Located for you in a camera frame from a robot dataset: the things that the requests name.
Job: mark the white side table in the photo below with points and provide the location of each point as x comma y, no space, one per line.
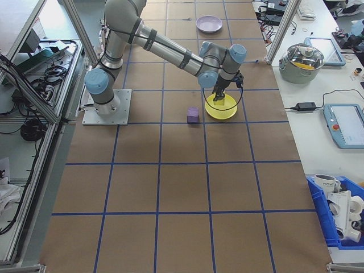
307,136

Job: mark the steel cooking pot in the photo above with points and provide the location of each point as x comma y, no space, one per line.
298,75

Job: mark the aluminium profile post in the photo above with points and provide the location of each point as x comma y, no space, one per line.
282,28

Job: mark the glass pot lid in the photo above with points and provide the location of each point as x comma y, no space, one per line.
305,55

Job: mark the aluminium profile bar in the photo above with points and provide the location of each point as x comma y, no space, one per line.
345,268
28,268

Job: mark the yellow foam block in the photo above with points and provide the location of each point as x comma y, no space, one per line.
220,103

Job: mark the grey metal box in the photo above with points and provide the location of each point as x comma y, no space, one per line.
33,39

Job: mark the white power strip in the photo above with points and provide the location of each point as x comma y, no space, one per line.
49,91

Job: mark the black power adapter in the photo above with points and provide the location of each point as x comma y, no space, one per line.
306,106

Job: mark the white cloth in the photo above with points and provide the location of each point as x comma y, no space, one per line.
5,193

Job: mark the purple foam block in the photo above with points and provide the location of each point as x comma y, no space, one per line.
192,116

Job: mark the white pipe elbow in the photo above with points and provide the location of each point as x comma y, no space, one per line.
357,206

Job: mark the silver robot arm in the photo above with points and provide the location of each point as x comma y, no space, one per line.
170,48

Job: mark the yellow plate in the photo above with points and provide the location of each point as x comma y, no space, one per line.
224,113

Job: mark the blue plastic bin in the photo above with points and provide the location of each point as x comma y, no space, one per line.
318,204

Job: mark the green flat panel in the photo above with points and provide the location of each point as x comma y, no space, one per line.
39,58

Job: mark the metal bar frame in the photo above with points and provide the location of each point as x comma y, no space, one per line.
81,34

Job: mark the white keyboard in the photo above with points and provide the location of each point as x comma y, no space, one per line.
306,10

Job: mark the white pipe fitting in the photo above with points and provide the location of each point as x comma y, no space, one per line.
352,231

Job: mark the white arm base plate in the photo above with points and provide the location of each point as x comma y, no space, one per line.
122,119

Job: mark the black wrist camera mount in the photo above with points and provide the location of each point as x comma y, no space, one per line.
239,79

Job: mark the white pipe assembly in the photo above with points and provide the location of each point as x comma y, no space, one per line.
341,204

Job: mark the purple plate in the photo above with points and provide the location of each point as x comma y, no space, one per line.
209,24

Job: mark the white mug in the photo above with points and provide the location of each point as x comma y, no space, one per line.
325,183

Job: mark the black power brick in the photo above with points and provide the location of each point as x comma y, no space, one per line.
274,19

